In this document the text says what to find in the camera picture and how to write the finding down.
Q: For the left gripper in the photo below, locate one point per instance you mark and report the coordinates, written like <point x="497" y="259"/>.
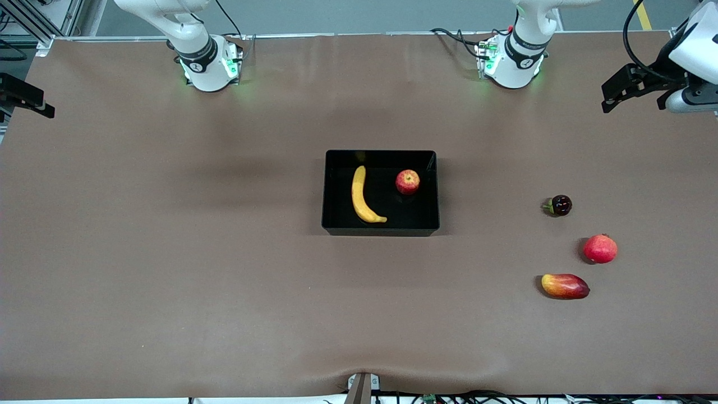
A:
<point x="659" y="78"/>

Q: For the red yellow apple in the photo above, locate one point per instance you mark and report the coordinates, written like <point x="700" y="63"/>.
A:
<point x="408" y="182"/>

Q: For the black plastic box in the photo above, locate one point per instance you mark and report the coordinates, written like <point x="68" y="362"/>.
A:
<point x="404" y="216"/>

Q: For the yellow banana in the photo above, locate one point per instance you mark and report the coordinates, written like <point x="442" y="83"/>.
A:
<point x="359" y="196"/>

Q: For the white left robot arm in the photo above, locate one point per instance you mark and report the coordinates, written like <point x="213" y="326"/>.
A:
<point x="519" y="56"/>

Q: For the dark purple mangosteen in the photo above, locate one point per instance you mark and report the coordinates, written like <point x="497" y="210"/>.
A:
<point x="561" y="205"/>

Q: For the red pomegranate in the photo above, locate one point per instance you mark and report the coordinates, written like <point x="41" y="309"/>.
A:
<point x="600" y="249"/>

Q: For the red yellow mango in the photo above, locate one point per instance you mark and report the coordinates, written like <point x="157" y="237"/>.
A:
<point x="565" y="286"/>

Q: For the brown table cover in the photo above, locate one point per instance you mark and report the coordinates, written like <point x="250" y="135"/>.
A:
<point x="168" y="252"/>

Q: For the small green circuit board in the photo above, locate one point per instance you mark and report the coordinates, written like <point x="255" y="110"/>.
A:
<point x="429" y="398"/>

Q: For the aluminium frame profile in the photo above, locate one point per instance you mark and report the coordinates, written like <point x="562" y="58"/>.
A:
<point x="39" y="22"/>

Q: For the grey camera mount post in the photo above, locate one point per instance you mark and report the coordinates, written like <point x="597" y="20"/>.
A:
<point x="362" y="390"/>

